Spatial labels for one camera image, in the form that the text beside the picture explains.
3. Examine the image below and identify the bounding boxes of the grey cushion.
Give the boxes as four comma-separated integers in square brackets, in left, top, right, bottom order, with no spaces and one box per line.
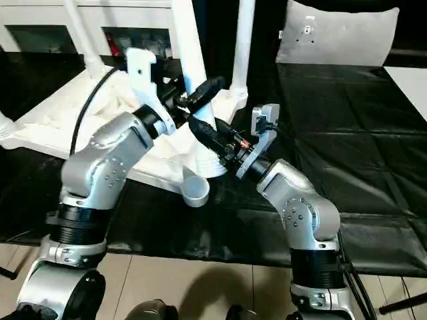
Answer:
[276,0,400,67]

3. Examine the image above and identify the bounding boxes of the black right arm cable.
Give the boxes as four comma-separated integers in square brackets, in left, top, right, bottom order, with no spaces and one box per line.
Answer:
[260,116,378,320]

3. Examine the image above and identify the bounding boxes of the white plastic table top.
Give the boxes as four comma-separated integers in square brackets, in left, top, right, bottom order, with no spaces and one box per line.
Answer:
[0,65,250,208]

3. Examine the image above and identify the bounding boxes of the white board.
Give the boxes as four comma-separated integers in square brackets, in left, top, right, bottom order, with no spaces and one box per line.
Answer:
[383,65,427,123]

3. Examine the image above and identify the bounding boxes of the black mat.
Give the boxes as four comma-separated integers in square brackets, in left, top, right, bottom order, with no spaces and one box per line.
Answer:
[0,49,427,277]

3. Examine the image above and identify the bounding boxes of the white cabinet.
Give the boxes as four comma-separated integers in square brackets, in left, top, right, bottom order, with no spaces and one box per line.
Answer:
[0,0,177,56]

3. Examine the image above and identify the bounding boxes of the dark blue cabinet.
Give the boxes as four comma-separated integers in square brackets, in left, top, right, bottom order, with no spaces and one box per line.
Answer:
[171,0,291,84]

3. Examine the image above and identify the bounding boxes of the black bar red light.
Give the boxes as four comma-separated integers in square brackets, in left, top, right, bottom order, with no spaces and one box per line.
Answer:
[390,49,427,66]

